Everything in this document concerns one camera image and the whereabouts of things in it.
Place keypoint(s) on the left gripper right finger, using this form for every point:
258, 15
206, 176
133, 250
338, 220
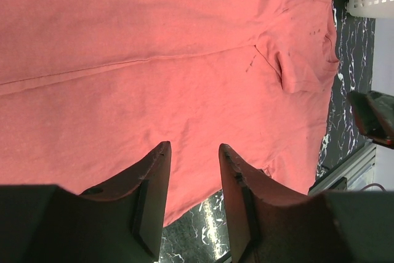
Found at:
268, 222

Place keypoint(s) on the aluminium frame rail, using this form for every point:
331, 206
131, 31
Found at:
352, 174

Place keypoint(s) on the salmon pink t-shirt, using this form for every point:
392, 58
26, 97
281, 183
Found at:
89, 87

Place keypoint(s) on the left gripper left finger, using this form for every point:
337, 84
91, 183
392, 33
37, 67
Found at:
118, 220

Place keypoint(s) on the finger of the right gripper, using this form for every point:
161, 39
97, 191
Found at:
373, 114

